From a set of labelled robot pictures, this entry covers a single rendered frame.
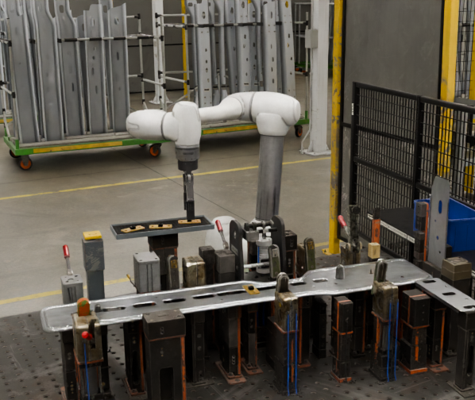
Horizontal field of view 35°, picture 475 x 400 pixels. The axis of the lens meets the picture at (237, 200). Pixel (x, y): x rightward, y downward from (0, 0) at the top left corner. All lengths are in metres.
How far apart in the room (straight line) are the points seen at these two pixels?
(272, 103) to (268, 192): 0.38
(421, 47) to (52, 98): 5.49
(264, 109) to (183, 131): 0.56
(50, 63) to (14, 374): 6.86
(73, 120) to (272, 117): 6.71
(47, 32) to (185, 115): 6.74
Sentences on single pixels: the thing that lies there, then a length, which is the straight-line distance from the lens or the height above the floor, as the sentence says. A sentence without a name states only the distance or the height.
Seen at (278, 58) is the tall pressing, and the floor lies 1.10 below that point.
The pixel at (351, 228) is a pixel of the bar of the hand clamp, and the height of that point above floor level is 1.13.
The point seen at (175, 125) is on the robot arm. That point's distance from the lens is 2.76.
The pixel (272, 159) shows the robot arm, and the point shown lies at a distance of 3.23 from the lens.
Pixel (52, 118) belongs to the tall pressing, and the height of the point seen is 0.57.
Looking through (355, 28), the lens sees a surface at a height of 1.75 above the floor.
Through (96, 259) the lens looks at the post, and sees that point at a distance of 2.80.
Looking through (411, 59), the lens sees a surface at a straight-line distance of 5.06.
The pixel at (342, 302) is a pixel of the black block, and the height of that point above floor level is 0.99.
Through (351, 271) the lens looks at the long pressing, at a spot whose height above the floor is 1.00.
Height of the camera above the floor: 1.99
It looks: 15 degrees down
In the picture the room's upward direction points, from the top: 1 degrees counter-clockwise
